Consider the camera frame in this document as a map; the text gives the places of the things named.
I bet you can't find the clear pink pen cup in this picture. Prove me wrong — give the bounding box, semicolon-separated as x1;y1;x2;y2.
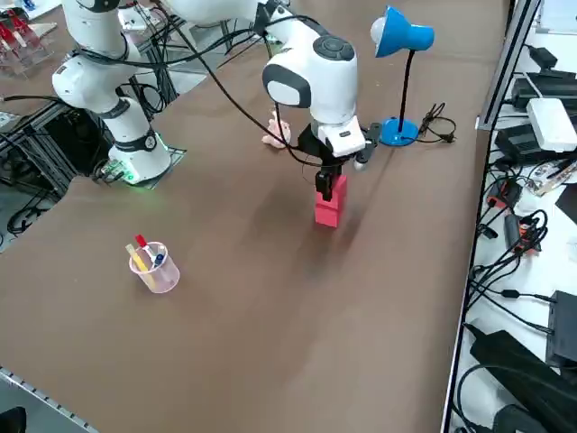
129;241;180;295

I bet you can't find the clear rack with red parts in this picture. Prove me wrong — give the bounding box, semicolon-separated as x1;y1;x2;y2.
0;6;51;80

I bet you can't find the aluminium camera post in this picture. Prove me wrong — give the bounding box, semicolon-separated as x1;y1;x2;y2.
476;0;542;132

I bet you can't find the black bag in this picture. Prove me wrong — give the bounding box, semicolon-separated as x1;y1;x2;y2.
468;330;577;433

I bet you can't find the white power adapter box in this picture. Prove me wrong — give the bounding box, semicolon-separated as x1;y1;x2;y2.
526;97;577;153

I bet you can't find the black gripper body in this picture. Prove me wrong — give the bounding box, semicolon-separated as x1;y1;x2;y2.
298;122;362;176

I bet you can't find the black power brick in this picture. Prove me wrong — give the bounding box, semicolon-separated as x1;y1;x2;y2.
511;70;577;111

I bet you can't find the black flat box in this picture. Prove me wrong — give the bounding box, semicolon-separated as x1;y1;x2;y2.
544;290;577;367

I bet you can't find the black lamp power cable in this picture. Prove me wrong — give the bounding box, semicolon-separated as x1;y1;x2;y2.
417;102;457;144

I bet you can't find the aluminium table edge rail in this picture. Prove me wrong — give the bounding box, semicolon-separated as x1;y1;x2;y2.
0;365;98;433

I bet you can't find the red rectangular block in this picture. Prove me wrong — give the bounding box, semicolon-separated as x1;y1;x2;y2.
314;175;349;228

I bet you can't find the yellow flat stick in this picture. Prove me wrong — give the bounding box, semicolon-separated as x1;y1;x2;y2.
125;243;159;290

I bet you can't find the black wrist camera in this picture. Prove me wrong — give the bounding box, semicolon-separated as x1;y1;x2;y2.
353;121;383;172

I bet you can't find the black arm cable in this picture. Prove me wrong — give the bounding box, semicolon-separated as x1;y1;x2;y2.
152;0;325;167

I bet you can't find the pink plush pig toy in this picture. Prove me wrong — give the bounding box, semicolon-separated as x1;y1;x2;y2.
262;111;294;149

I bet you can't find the blue desk lamp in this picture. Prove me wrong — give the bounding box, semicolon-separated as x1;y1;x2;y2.
369;5;436;148

